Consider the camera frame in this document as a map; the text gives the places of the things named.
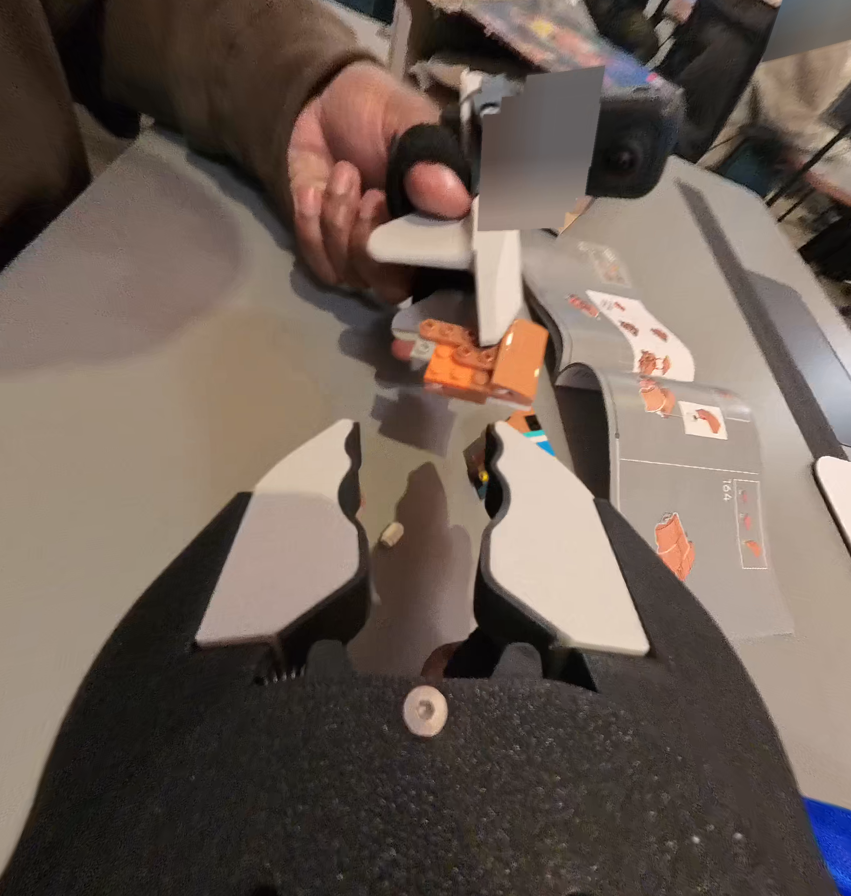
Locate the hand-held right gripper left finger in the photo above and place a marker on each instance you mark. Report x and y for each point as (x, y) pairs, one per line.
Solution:
(285, 546)

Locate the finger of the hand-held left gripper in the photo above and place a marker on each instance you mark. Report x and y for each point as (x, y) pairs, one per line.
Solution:
(499, 280)

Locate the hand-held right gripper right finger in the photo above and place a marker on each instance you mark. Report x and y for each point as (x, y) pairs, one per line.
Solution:
(558, 560)

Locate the brown brick assembly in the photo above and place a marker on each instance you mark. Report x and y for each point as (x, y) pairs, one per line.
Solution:
(516, 364)

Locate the person's left forearm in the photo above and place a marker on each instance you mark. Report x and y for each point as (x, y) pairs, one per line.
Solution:
(208, 63)

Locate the person's left hand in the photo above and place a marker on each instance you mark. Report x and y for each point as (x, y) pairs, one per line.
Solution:
(334, 182)

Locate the small tan round brick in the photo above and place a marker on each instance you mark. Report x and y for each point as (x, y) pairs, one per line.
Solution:
(391, 535)

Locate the grey instruction booklet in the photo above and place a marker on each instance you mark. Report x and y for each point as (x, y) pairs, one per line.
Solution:
(677, 504)

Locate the colourful brick assembly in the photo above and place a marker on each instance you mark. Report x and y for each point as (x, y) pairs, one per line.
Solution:
(530, 428)

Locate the colourful cardboard box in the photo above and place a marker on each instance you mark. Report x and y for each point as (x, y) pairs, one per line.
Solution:
(537, 28)

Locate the small blue plastic bin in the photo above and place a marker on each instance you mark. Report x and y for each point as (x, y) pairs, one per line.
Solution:
(845, 854)

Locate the person's brown hoodie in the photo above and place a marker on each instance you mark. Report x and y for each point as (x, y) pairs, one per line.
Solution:
(19, 140)

